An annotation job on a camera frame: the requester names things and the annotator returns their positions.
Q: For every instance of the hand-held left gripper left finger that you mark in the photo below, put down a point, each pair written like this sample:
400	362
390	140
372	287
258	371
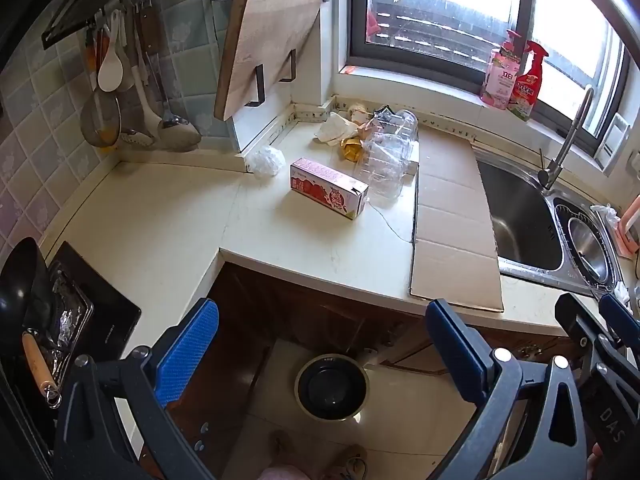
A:
187	350

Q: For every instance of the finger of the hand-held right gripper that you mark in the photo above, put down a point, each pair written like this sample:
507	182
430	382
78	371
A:
575	320
618	311

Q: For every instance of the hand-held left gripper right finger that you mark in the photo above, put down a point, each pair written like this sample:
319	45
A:
455	355

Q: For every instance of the round black trash bin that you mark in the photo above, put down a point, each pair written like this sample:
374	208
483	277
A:
330	385

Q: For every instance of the white plastic bag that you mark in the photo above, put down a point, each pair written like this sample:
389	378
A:
264	160
605	212

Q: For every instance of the clear plastic container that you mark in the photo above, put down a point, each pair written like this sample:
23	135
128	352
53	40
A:
387	155

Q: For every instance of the pink printed carton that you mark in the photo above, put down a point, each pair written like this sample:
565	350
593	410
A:
325	187

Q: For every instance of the yellow plastic pouch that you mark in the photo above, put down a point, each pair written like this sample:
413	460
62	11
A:
350	147

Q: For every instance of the white tissue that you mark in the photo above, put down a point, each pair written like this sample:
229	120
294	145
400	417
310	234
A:
334	129

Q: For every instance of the beige loofah sponge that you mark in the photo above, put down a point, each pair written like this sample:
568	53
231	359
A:
356	108

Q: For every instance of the person's right hand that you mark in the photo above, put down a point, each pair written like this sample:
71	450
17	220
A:
593	465

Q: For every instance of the steel sink strainer basket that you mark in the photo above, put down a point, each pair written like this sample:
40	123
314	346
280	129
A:
585	245

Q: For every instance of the pink plastic holder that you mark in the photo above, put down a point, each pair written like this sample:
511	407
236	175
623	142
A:
629	232

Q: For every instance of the black gas stove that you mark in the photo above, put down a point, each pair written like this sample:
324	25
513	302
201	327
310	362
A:
107	310

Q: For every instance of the white plastic bag by sink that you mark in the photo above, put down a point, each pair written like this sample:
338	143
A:
605	212

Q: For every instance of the stainless steel sink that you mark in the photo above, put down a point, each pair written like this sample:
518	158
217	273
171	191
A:
525	210

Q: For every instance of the brown wooden base cabinet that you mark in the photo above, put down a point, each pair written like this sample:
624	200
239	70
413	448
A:
310	310

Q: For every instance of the aluminium foil stove liner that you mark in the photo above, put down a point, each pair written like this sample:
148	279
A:
65	310

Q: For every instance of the flat brown cardboard sheet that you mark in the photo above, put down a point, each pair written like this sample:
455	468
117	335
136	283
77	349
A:
450	210

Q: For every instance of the person's slippered foot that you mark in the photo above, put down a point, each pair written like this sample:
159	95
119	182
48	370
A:
350	462

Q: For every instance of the steel kitchen faucet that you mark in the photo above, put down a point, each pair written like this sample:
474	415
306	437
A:
565	135

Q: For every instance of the steel slotted spoon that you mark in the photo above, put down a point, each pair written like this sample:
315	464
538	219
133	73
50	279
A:
136	137

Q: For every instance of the steel ladle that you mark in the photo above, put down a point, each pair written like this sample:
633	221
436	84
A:
177	127

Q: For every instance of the patterned edge sealing strip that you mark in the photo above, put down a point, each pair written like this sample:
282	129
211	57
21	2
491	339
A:
440	120

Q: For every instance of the red spray bottle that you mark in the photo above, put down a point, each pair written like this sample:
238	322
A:
527	85

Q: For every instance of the steel mesh strainer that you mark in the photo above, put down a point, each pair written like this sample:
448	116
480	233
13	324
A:
100	120

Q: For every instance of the pink detergent pump bottle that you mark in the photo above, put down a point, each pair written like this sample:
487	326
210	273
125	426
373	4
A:
497	72

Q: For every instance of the white rice spoon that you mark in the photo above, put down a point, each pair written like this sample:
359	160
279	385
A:
110	72

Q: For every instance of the wooden cutting board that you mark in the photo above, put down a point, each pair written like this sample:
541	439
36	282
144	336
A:
265	50

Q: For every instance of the grey framed window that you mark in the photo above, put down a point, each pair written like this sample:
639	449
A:
475	20

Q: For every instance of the red cloth outside window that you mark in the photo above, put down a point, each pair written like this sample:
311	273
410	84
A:
372	22

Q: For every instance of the white wall outlet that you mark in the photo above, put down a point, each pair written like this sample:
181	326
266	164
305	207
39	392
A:
615	140

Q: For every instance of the black board holder bracket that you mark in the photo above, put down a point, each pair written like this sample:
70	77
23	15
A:
292	67
259	87

